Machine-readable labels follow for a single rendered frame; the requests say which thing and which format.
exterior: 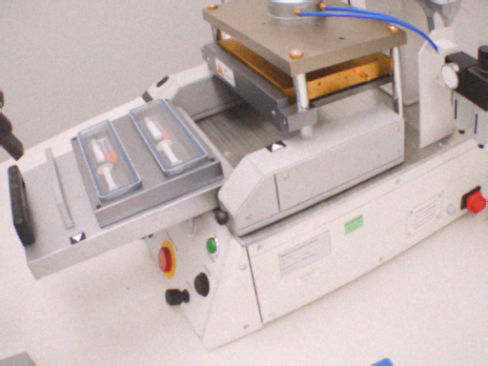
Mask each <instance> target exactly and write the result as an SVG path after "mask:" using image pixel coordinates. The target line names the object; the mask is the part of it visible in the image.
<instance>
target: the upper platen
mask: <svg viewBox="0 0 488 366"><path fill-rule="evenodd" d="M217 45H218V47H219V48H222V49H223V50H224V51H226V52H227V53H228V54H231V55H232V56H233V57H235V58H236V59H237V60H238V61H240V62H241V63H243V64H245V65H246V66H247V67H248V68H250V69H251V70H252V71H254V72H255V73H256V74H257V75H259V76H260V77H263V78H264V79H265V80H266V81H268V82H269V83H270V84H271V85H274V86H275V87H276V88H277V89H279V90H280V91H281V92H283V93H284V94H285V95H286V96H288V98H289V106H291V105H293V104H295V87H294V82H293V78H292V77H291V76H290V75H288V74H287V73H286V72H284V71H283V70H281V69H279V68H277V67H276V66H274V65H273V64H272V63H270V62H269V61H267V60H266V59H265V58H263V57H262V56H261V55H259V54H256V53H255V52H254V51H252V50H251V49H249V48H248V47H246V46H244V45H242V44H241V43H240V42H238V41H237V40H235V39H233V38H232V37H231V38H228V39H225V40H222V41H217ZM389 73H392V70H391V59H390V56H389V55H388V54H386V53H383V52H381V51H379V52H375V53H372V54H367V55H366V56H364V55H363V56H360V57H358V58H355V59H352V60H347V61H345V62H339V63H337V64H335V65H330V66H328V67H326V68H320V69H317V70H315V71H308V72H306V81H307V87H308V92H309V102H310V103H312V104H313V105H314V106H316V107H317V108H319V107H321V106H324V105H326V104H329V103H331V104H332V103H333V102H336V101H337V100H340V99H343V98H347V97H350V96H352V95H354V94H359V93H362V92H365V91H368V90H371V89H373V88H377V87H379V86H382V85H386V84H389V83H390V82H391V83H392V75H391V74H389Z"/></svg>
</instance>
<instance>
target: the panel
mask: <svg viewBox="0 0 488 366"><path fill-rule="evenodd" d="M201 217H202V227H201V232H200V234H199V235H198V236H197V237H188V236H187V235H185V234H184V232H183V229H182V221H181V222H179V223H177V224H174V225H172V226H170V227H168V228H166V229H163V230H161V231H158V232H156V233H154V234H153V237H152V238H149V237H148V236H146V238H144V240H145V242H146V244H147V246H148V248H149V250H150V252H151V254H152V257H153V259H154V261H155V262H156V263H157V265H158V260H157V258H158V252H159V250H160V249H161V248H162V247H168V248H169V249H170V251H171V255H172V267H171V270H170V272H169V273H164V272H163V271H162V270H161V269H160V266H159V265H158V267H159V269H160V271H161V273H162V274H163V276H164V278H165V280H166V282H167V284H168V286H169V288H170V289H179V290H180V292H182V291H183V290H184V289H187V290H188V292H189V294H190V301H189V302H188V303H184V302H182V304H181V305H179V306H180V307H181V309H182V311H183V313H184V315H185V317H186V318H187V319H188V321H189V323H190V324H191V326H192V328H193V330H194V331H195V332H196V334H197V336H198V337H199V340H200V342H202V341H203V339H202V338H203V335H204V334H205V330H206V328H207V324H208V322H209V316H210V312H211V309H212V306H213V304H214V299H215V295H216V292H217V288H218V286H219V282H220V279H221V276H222V275H221V273H222V270H223V266H224V263H225V259H226V256H227V252H228V250H229V246H230V243H231V239H232V236H231V235H230V233H229V232H228V230H227V229H226V228H225V226H224V225H223V226H220V225H218V224H217V222H216V220H215V211H214V210H208V211H206V212H205V213H202V214H201ZM211 236H212V237H213V238H214V240H215V252H214V253H213V254H210V253H209V252H208V251H207V248H206V242H207V240H208V238H209V237H211ZM196 275H203V276H204V278H205V281H206V285H207V292H206V293H205V294H204V295H200V294H198V293H197V292H196V290H195V287H194V284H193V280H194V278H195V276H196Z"/></svg>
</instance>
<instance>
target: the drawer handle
mask: <svg viewBox="0 0 488 366"><path fill-rule="evenodd" d="M8 180H9V187H10V207H11V215H12V222H13V226H14V229H15V230H16V232H17V235H18V237H19V239H20V241H21V243H22V245H23V246H26V245H27V246H28V245H30V244H31V243H32V242H33V243H34V236H33V233H32V231H31V229H30V224H29V220H28V215H27V210H26V205H25V197H24V190H23V188H25V187H26V184H25V181H24V178H23V177H22V174H21V172H20V170H19V168H18V166H17V165H16V164H13V165H11V166H9V167H8Z"/></svg>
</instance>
